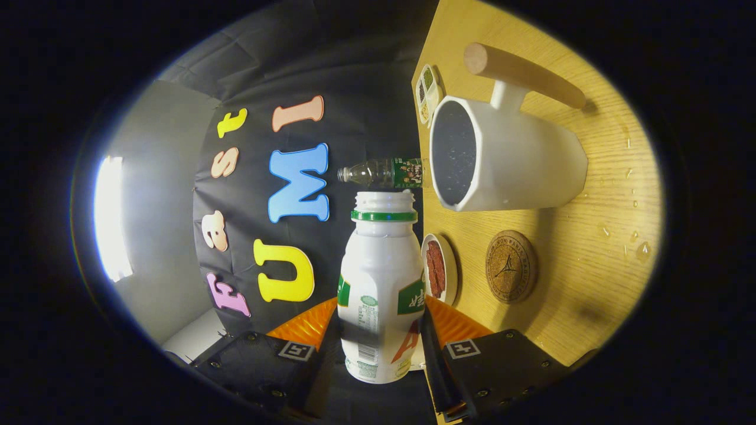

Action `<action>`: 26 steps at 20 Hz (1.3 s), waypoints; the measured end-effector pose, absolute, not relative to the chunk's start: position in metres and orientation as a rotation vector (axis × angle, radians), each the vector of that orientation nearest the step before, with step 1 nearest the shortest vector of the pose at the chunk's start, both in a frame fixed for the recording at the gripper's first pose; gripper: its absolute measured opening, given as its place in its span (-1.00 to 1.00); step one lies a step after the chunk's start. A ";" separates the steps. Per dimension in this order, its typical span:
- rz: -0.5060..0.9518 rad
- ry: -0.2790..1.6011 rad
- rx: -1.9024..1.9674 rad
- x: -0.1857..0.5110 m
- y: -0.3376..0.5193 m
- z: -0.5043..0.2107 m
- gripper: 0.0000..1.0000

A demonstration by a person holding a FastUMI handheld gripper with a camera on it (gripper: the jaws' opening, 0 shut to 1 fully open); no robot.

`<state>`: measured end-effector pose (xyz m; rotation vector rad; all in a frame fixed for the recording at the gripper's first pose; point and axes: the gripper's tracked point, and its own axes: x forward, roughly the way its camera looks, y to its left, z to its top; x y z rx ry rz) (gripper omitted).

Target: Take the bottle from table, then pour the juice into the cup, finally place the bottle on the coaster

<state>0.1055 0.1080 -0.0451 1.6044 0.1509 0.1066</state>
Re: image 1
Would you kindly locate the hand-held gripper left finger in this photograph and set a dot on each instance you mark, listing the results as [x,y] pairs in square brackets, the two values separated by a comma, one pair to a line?
[254,366]

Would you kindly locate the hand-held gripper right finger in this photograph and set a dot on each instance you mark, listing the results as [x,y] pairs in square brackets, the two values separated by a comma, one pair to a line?
[440,372]

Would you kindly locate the white juice bottle green label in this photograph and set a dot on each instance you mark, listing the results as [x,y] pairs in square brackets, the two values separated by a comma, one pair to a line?
[378,277]

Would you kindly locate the round cork coaster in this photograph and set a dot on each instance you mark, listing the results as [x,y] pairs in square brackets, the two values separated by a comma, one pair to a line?
[511,267]

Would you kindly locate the clear plastic water bottle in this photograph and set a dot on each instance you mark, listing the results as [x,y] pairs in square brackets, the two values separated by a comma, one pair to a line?
[378,172]

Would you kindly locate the red sausage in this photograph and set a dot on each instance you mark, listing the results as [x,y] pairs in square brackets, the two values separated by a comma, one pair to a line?
[430,265]
[441,274]

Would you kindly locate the white round plate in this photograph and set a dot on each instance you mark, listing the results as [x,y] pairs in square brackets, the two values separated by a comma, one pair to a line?
[452,271]

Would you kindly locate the wooden table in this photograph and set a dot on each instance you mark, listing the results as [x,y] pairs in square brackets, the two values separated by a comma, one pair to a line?
[590,265]

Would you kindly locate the white divided bean dish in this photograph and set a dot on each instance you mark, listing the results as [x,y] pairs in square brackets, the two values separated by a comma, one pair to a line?
[428,94]

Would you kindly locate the black backdrop cloth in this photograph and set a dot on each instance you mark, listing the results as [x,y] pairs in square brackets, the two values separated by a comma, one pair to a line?
[366,88]

